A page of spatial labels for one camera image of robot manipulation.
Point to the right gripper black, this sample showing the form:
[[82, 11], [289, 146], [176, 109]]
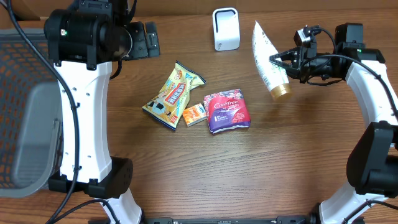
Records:
[[305, 53]]

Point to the red purple Carefree pad pack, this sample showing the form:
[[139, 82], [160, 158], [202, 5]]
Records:
[[226, 110]]

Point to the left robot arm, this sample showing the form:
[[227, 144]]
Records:
[[83, 43]]

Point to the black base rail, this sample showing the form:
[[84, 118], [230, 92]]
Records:
[[278, 220]]

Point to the yellow snack bag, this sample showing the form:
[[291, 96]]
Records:
[[170, 102]]

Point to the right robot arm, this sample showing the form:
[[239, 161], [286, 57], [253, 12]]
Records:
[[370, 170]]

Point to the grey plastic shopping basket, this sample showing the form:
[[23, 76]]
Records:
[[31, 119]]

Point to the white tube gold cap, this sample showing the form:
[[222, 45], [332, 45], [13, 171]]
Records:
[[262, 49]]

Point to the white barcode scanner stand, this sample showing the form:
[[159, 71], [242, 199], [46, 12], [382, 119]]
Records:
[[226, 29]]

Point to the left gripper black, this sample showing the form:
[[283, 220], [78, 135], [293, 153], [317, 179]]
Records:
[[143, 49]]

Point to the orange tissue pack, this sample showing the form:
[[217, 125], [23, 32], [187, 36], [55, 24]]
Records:
[[194, 114]]

